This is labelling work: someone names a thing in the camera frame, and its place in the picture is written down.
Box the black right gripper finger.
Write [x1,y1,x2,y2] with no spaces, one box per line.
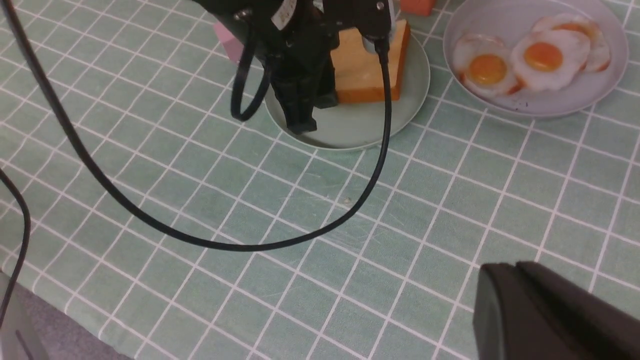
[472,261,640,360]

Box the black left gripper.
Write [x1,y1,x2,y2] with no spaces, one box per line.
[198,0,392,135]

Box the toast slice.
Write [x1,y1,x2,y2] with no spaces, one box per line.
[331,19,410,104]

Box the fried egg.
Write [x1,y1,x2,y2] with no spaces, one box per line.
[531,13,611,73]
[452,33,522,99]
[510,29,591,92]

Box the green round plate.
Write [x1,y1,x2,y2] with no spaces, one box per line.
[264,34,431,151]

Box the pink cube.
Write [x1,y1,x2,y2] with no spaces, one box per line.
[213,22,244,64]

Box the salmon orange cube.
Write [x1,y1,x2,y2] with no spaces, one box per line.
[399,0,437,18]

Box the grey plate with eggs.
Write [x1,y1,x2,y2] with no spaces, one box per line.
[442,0,630,118]

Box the black cable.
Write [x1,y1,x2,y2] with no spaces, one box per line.
[0,0,393,360]

